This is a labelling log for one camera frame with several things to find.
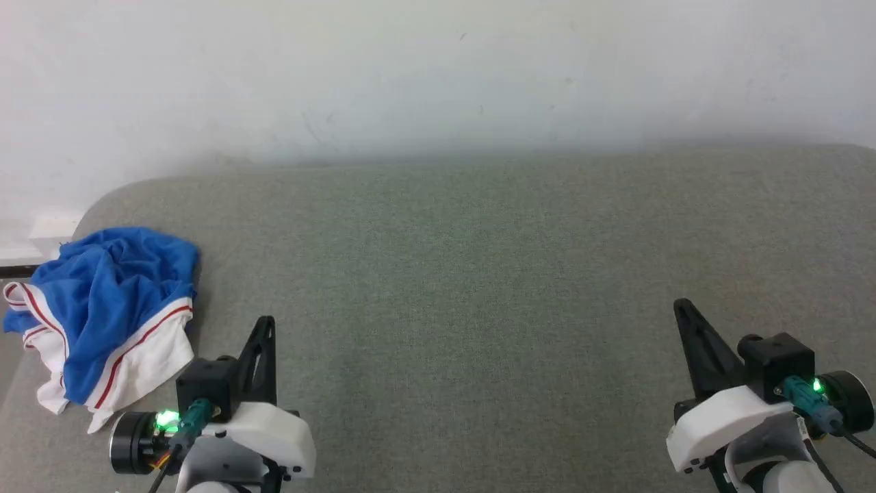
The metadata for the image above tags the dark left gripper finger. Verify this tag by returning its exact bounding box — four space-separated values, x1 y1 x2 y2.
236 316 278 406

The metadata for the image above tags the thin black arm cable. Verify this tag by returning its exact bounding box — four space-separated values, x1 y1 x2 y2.
147 399 216 493
780 375 876 493

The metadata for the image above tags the grey fabric sofa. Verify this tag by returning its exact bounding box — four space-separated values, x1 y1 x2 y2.
0 142 876 493

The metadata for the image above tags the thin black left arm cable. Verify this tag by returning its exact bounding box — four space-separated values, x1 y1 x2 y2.
147 399 216 493

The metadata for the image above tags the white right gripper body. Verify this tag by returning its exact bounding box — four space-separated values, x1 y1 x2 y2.
667 370 875 475

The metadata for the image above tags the blue jersey with white sleeves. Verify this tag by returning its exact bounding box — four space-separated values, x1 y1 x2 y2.
2 227 201 435

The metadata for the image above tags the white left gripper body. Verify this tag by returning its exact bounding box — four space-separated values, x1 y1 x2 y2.
109 403 317 479

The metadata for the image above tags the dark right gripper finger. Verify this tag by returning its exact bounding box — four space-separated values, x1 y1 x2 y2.
673 299 745 400

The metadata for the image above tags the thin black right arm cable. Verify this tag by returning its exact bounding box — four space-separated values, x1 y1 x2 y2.
780 375 876 493

